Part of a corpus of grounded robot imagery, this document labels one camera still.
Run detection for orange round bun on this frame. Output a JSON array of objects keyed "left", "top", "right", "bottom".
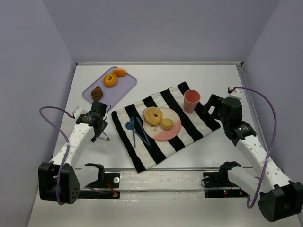
[{"left": 113, "top": 68, "right": 126, "bottom": 77}]

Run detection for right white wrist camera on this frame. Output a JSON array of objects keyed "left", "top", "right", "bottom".
[{"left": 227, "top": 87, "right": 242, "bottom": 100}]

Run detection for purple cable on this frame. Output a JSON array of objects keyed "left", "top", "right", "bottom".
[
  {"left": 39, "top": 106, "right": 114, "bottom": 206},
  {"left": 233, "top": 86, "right": 277, "bottom": 209}
]

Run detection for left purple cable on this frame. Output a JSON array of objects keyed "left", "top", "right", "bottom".
[{"left": 39, "top": 106, "right": 114, "bottom": 206}]

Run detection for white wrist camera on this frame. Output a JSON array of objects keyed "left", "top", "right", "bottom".
[
  {"left": 227, "top": 87, "right": 242, "bottom": 100},
  {"left": 72, "top": 106, "right": 85, "bottom": 120}
]

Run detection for large beige bagel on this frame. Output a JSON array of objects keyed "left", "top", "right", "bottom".
[{"left": 143, "top": 106, "right": 163, "bottom": 126}]

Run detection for brown chocolate pastry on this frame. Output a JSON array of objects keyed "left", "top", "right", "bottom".
[{"left": 91, "top": 86, "right": 104, "bottom": 102}]

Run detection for orange glazed donut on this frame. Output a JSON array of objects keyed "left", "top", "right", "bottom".
[{"left": 103, "top": 73, "right": 118, "bottom": 87}]

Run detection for blue plastic spoon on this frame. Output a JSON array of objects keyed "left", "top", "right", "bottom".
[{"left": 125, "top": 122, "right": 133, "bottom": 130}]

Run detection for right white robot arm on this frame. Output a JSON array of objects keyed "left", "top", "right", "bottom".
[{"left": 201, "top": 95, "right": 303, "bottom": 222}]

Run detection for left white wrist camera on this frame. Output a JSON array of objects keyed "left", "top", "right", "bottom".
[{"left": 72, "top": 106, "right": 85, "bottom": 120}]

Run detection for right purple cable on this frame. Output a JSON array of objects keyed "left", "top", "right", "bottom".
[{"left": 233, "top": 86, "right": 277, "bottom": 209}]

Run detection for lavender plastic tray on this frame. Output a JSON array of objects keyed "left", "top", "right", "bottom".
[{"left": 82, "top": 66, "right": 137, "bottom": 107}]

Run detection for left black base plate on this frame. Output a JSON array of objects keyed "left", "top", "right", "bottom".
[{"left": 78, "top": 172, "right": 120, "bottom": 199}]

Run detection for blue plastic fork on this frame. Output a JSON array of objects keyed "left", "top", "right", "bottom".
[{"left": 130, "top": 117, "right": 136, "bottom": 148}]

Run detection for metal serving tongs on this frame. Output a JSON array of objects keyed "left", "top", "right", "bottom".
[{"left": 98, "top": 132, "right": 110, "bottom": 141}]

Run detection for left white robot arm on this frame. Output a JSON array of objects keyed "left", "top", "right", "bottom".
[{"left": 38, "top": 102, "right": 111, "bottom": 205}]

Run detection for black white striped placemat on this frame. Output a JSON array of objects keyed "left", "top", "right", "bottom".
[{"left": 111, "top": 82, "right": 220, "bottom": 173}]

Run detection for small pale round bun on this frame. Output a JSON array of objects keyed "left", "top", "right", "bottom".
[{"left": 160, "top": 118, "right": 173, "bottom": 130}]

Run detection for cream and pink plate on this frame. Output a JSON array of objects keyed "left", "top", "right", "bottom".
[{"left": 143, "top": 107, "right": 181, "bottom": 141}]

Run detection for pink plastic cup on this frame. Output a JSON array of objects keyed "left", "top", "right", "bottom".
[{"left": 183, "top": 89, "right": 201, "bottom": 113}]

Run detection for blue plastic knife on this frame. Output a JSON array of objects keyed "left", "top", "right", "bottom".
[{"left": 136, "top": 117, "right": 150, "bottom": 146}]

